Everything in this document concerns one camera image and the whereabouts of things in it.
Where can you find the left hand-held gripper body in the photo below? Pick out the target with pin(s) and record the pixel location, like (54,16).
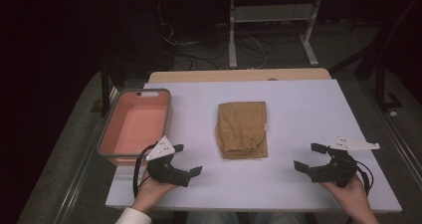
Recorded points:
(166,172)

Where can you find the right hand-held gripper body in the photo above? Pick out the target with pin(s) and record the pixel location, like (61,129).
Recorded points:
(335,172)

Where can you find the person's left hand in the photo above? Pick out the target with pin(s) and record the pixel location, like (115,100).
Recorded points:
(149,192)

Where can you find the person's right hand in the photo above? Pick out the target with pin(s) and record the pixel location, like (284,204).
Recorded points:
(353,197)

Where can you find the pink bin with grey rim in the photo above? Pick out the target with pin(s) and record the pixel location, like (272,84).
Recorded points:
(139,124)

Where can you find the folded brown pants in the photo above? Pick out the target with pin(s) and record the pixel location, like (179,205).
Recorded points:
(242,127)

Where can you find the small white round object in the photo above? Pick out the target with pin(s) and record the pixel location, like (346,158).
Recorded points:
(393,113)

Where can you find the black metal stand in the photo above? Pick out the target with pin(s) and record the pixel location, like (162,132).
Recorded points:
(106,91)

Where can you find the wooden table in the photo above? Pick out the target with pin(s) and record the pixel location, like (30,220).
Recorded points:
(239,75)

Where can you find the dark stand with base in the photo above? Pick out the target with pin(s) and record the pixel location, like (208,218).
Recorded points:
(381,68)

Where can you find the white metal desk frame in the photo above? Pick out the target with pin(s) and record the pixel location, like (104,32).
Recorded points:
(265,13)

